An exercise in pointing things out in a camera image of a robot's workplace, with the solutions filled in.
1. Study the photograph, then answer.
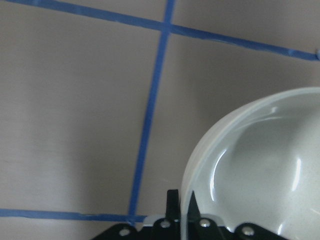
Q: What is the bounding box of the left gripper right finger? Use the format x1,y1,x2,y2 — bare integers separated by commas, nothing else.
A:
188,191,201,223

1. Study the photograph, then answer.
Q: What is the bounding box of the white bowl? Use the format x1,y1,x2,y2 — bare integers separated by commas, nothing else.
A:
180,87,320,240

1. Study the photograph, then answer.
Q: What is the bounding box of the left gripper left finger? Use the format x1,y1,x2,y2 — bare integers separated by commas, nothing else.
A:
165,189,180,222

